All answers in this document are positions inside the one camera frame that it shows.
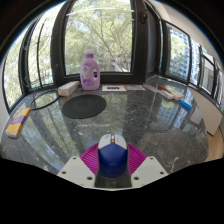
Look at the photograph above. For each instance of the red flat box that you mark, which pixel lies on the red flat box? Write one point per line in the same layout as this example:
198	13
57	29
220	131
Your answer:
165	88

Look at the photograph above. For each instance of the small blue box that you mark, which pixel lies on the small blue box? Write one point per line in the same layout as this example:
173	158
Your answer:
185	104

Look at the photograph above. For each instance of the white card with dark print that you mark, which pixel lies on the white card with dark print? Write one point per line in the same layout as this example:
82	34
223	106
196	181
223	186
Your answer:
114	88

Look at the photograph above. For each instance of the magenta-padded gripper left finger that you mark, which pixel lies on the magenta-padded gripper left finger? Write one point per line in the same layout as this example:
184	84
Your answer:
75	170

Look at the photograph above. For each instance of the purple detergent bottle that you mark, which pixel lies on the purple detergent bottle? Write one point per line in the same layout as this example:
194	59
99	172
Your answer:
90	75

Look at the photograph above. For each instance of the long white striped box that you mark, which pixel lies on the long white striped box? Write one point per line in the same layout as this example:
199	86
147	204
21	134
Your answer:
163	94

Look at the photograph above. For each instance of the blue and white computer mouse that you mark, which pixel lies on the blue and white computer mouse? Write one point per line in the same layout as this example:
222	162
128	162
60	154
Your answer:
112	160

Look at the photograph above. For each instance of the pale printed paper sheet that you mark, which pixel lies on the pale printed paper sheet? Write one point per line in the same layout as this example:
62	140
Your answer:
135	87

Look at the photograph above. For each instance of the white and orange carton box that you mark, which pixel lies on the white and orange carton box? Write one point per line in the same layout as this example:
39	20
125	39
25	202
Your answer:
68	89

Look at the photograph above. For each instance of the round black mouse pad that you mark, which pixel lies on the round black mouse pad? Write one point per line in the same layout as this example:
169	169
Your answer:
84	106

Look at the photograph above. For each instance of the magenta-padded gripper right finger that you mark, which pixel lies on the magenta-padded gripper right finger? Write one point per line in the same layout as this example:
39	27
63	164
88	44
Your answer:
150	170

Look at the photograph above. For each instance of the yellow and purple box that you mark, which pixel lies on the yellow and purple box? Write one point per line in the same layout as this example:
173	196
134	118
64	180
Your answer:
16	125

